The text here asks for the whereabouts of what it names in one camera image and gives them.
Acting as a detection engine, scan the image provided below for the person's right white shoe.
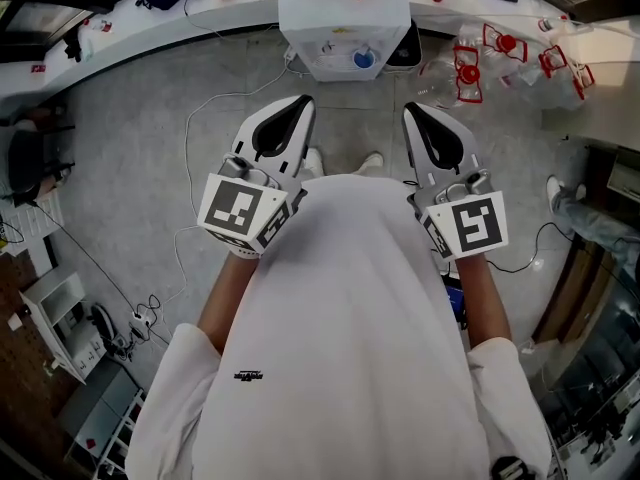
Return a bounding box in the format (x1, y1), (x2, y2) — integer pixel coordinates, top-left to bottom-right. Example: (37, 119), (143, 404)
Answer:
(357, 151), (385, 174)

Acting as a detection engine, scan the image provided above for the white drawer unit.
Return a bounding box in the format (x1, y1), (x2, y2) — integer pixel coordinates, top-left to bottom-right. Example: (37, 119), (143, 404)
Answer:
(0, 192), (64, 269)

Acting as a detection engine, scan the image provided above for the white shelf unit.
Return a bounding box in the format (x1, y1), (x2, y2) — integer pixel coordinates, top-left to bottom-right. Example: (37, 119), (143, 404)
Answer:
(19, 267), (109, 384)

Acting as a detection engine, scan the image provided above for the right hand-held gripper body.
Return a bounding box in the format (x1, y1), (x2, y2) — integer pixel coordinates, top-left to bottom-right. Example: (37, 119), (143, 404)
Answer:
(406, 167), (510, 263)

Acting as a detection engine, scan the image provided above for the white curved counter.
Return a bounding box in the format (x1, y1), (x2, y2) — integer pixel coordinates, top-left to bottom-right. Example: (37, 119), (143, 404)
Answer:
(0, 0), (281, 109)

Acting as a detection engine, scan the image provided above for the person's left white shoe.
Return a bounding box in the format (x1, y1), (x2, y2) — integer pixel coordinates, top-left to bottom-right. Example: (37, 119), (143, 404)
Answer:
(302, 147), (325, 177)

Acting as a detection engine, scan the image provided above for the person's white shoe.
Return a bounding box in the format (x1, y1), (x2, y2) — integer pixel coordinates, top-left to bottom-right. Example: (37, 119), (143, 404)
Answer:
(357, 151), (385, 174)
(302, 147), (325, 177)

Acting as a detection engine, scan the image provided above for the long white cable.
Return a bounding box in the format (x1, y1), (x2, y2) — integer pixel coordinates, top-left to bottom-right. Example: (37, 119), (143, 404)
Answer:
(159, 45), (297, 314)

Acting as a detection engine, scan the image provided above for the white water dispenser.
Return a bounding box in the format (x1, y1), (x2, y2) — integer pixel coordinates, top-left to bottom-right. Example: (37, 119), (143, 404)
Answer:
(277, 0), (412, 83)

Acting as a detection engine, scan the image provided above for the person's left forearm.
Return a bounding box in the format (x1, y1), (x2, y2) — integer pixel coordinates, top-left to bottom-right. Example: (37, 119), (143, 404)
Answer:
(197, 252), (259, 354)

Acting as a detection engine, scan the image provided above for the person's right forearm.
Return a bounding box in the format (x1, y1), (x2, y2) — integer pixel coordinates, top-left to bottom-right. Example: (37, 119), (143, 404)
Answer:
(452, 255), (512, 352)

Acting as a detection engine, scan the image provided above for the white metal rack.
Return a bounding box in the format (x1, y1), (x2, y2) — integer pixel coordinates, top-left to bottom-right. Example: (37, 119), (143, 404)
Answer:
(64, 382), (146, 480)

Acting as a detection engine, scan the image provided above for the person's white shirt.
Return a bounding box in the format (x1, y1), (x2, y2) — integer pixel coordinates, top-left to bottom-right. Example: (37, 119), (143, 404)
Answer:
(124, 175), (551, 480)

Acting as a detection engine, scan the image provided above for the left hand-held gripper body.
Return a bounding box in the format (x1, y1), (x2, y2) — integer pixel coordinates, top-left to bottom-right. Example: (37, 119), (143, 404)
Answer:
(197, 152), (309, 259)

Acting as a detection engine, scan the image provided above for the black and white appliance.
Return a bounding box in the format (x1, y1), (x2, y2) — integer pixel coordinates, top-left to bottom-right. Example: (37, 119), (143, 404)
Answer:
(384, 20), (423, 72)

